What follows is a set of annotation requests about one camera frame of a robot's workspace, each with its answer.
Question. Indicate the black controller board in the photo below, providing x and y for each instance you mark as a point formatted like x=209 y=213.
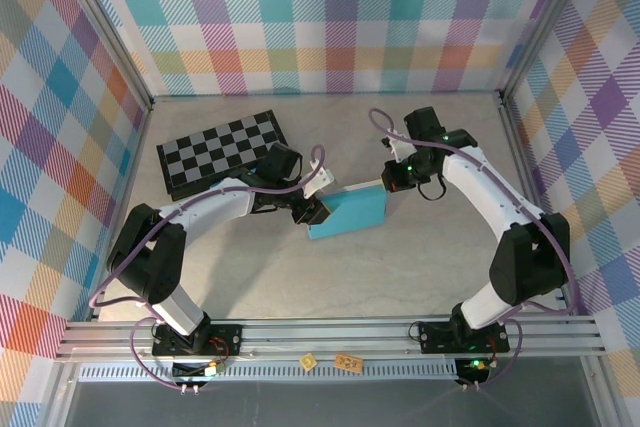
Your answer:
x=475 y=368
x=200 y=371

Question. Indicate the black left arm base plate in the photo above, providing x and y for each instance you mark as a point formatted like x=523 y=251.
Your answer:
x=225 y=342

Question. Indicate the teal paper box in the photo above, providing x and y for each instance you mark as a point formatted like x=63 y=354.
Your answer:
x=355 y=212

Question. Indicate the black right controller board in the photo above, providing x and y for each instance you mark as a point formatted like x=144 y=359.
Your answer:
x=475 y=368

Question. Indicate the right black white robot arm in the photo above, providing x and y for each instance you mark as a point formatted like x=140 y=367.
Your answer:
x=515 y=247

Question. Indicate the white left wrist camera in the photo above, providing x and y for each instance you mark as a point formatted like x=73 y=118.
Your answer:
x=320 y=181

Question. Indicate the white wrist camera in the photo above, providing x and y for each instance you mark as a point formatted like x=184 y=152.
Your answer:
x=320 y=181
x=398 y=144

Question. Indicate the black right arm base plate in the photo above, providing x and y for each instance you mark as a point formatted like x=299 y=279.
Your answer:
x=435 y=337

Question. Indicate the small yellow tag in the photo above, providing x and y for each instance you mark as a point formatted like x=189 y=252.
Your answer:
x=308 y=362

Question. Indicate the orange printed tag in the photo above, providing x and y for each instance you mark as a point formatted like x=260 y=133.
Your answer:
x=348 y=362

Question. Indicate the black grey checkerboard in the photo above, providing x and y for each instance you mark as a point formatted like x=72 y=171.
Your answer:
x=215 y=149

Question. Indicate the aluminium frame rail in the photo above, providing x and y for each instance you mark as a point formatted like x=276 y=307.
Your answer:
x=325 y=339

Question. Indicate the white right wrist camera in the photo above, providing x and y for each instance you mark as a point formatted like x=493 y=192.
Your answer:
x=398 y=144

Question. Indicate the black left controller board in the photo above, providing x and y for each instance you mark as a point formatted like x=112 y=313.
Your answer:
x=200 y=371

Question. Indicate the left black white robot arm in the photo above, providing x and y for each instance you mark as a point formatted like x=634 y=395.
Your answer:
x=165 y=257

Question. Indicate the aluminium corner post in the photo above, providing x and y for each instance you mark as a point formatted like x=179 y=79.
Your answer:
x=100 y=27
x=545 y=27

